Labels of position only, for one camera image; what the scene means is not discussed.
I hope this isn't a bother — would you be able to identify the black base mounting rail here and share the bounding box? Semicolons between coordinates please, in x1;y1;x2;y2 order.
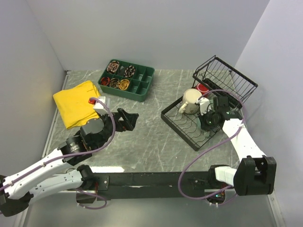
78;171;228;200

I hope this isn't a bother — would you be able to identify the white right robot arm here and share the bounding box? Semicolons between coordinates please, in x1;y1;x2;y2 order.
196;96;276;196

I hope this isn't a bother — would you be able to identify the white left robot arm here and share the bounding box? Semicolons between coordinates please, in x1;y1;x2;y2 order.
0;108;139;217

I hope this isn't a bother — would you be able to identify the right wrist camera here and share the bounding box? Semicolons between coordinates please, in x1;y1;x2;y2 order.
196;97;210;115

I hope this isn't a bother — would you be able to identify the yellow folded cloth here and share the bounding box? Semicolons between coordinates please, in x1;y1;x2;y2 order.
53;80;100;129

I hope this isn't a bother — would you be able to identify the green divided organizer tray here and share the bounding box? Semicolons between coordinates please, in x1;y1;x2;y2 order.
98;59;155;102

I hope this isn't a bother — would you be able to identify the brown speckled rolled tie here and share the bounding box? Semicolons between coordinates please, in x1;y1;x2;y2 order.
109;78;120;89

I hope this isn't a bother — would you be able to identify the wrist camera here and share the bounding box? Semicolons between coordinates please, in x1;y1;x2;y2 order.
89;96;110;115
196;97;210;115

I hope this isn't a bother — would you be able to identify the orange black rolled tie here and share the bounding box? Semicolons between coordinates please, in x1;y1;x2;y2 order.
100;77;110;87

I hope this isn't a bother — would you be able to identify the black wire dish rack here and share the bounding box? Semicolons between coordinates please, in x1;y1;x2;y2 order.
161;56;258;151

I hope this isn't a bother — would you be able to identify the yellow gold rolled tie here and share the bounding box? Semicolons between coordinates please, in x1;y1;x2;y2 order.
118;79;130;91

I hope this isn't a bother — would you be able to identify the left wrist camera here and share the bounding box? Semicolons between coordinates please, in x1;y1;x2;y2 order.
89;96;110;115

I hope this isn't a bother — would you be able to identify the teal glazed stoneware mug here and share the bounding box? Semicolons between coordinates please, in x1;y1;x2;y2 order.
196;117;210;138

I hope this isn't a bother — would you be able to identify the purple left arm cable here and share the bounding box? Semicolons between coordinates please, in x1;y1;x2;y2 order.
0;97;116;210

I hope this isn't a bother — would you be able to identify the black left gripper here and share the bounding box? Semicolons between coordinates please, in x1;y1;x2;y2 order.
94;108;139;151

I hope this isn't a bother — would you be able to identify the red enamel mug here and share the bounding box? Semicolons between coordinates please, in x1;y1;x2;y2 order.
195;83;209;95

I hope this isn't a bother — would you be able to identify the black white rolled tie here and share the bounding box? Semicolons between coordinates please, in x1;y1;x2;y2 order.
124;65;136;78

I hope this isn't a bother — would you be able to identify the cream floral mug green inside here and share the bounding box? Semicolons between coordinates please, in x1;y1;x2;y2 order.
178;88;202;114

